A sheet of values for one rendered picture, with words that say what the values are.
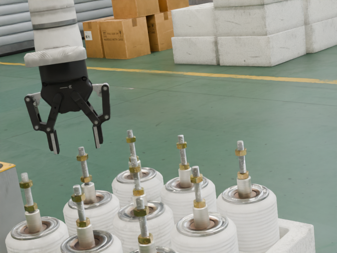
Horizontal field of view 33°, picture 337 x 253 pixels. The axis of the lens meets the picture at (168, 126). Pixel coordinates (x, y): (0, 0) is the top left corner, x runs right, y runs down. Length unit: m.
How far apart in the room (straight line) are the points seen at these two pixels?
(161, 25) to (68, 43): 3.79
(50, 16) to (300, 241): 0.52
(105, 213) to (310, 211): 0.65
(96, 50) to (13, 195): 3.80
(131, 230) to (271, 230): 0.22
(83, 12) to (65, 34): 5.73
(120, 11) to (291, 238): 3.87
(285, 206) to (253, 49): 2.05
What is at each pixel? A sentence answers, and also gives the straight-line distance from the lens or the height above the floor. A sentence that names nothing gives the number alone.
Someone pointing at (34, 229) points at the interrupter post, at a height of 0.25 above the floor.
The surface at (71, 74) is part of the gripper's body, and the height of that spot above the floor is 0.47.
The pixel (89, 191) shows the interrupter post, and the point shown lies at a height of 0.27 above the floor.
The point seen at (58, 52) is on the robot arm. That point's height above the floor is 0.51.
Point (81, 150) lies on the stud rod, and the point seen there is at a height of 0.34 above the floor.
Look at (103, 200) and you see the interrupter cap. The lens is 0.97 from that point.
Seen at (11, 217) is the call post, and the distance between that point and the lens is 1.06.
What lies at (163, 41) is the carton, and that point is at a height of 0.07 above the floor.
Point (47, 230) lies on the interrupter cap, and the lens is 0.90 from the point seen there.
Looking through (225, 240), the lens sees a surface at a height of 0.24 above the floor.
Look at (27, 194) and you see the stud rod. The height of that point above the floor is 0.31.
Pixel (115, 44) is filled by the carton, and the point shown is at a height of 0.11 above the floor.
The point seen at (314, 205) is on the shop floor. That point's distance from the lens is 1.48.
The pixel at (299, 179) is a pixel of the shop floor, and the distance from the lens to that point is 1.65.
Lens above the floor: 0.61
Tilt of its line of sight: 15 degrees down
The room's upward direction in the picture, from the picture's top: 8 degrees counter-clockwise
